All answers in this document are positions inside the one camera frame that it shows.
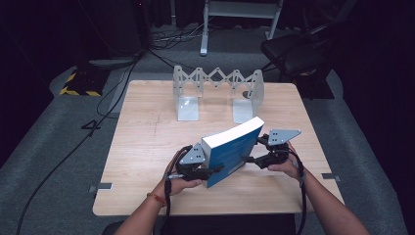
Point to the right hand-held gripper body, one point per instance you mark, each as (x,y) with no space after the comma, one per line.
(277,153)

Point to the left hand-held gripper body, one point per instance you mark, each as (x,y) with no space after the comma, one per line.
(192,163)

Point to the blue book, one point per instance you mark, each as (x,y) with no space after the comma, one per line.
(228,153)

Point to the person's right hand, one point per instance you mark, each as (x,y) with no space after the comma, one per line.
(292,168)

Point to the person's left hand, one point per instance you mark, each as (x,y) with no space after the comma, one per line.
(176,187)

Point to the white expandable metal book rack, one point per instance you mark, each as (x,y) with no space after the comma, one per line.
(187,109)

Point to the person's dark clothing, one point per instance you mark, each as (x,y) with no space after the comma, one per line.
(228,225)

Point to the black chair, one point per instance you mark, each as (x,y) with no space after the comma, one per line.
(293,54)

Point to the black box with striped base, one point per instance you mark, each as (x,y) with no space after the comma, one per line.
(84,83)

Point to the black equipment cabinet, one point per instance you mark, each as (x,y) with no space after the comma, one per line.
(120,29)

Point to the white metal stand frame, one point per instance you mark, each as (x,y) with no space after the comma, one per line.
(239,9)

